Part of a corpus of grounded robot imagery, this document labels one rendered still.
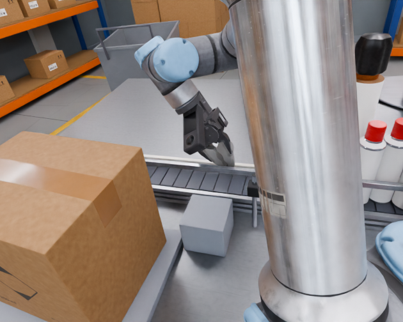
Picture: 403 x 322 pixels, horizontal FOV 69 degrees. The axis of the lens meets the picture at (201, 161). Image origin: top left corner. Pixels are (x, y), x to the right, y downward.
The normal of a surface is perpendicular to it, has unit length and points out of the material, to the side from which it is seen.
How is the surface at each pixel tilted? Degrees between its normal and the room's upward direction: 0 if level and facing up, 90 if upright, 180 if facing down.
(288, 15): 73
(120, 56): 94
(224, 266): 0
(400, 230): 9
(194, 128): 40
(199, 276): 0
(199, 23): 90
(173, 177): 0
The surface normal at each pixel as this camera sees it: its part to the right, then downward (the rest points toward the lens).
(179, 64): 0.33, 0.21
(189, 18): -0.27, 0.59
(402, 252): 0.06, -0.83
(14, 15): 0.90, 0.18
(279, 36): -0.45, 0.33
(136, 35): -0.07, 0.55
